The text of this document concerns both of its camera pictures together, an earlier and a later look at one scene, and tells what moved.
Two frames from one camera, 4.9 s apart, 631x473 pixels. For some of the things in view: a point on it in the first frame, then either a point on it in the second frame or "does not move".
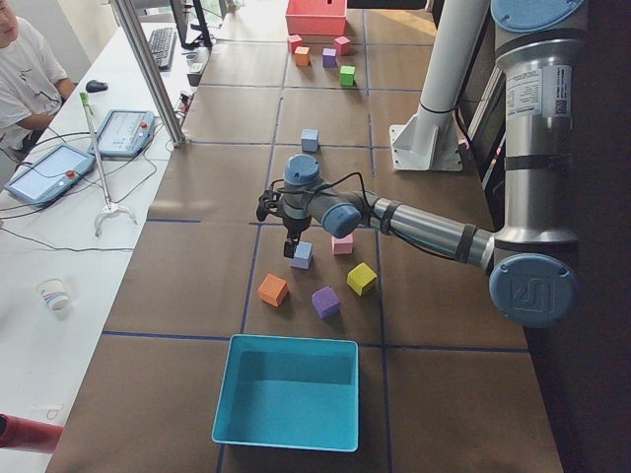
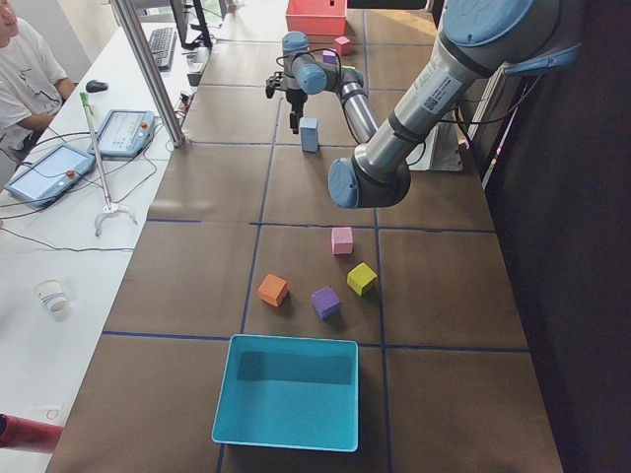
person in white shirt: [34, 85] does not move
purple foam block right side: [329, 56] does not move
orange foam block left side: [273, 290] does not move
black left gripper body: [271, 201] → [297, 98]
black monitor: [202, 39] does not move
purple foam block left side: [325, 302] does not move
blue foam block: [303, 255] → [308, 122]
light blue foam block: [310, 139] does not move
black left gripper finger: [289, 249] → [294, 122]
